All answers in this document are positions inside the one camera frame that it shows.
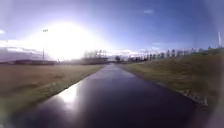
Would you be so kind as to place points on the cluster of bare trees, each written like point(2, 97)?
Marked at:
point(95, 56)

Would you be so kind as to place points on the dark wet asphalt path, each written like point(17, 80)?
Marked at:
point(115, 96)

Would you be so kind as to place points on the row of bare trees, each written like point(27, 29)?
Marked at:
point(156, 56)

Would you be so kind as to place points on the grassy embankment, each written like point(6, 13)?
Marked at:
point(180, 71)

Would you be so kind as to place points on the tall floodlight pole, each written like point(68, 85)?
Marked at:
point(43, 43)

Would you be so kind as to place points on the low dark building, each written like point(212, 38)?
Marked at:
point(33, 62)

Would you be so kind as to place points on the dry brown grass field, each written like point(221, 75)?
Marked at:
point(30, 80)

